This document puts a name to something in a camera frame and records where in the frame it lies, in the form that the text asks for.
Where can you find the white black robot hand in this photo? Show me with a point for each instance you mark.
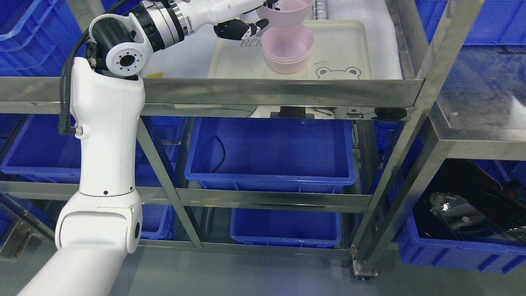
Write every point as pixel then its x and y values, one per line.
pixel 224 15

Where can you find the pink bowl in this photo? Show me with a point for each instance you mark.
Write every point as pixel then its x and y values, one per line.
pixel 290 13

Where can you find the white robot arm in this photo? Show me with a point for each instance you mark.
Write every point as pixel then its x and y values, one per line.
pixel 102 98

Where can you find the stack of pink bowls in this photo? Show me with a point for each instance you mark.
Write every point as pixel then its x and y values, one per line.
pixel 287 50

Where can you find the steel shelf rack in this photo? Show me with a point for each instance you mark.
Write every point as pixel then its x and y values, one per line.
pixel 244 98

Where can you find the blue crate middle shelf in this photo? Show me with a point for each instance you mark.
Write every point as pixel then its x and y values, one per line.
pixel 271 155

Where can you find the blue crate shelf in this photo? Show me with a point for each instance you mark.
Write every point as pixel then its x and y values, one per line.
pixel 286 228
pixel 40 154
pixel 271 155

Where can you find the blue crate left shelf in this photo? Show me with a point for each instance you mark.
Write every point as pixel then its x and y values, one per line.
pixel 40 154

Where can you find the blue crate bottom shelf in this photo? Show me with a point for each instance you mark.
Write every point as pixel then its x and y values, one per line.
pixel 286 228

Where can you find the cream bear tray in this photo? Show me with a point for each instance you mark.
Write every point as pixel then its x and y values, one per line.
pixel 339 51

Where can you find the blue crate bottom left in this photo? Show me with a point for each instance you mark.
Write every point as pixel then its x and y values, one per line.
pixel 158 222

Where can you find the steel table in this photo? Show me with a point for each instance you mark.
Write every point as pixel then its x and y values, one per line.
pixel 480 108

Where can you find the blue crate with helmet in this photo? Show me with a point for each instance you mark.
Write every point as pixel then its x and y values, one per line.
pixel 464 255

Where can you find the black helmet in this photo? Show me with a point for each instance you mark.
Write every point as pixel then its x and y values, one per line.
pixel 466 202

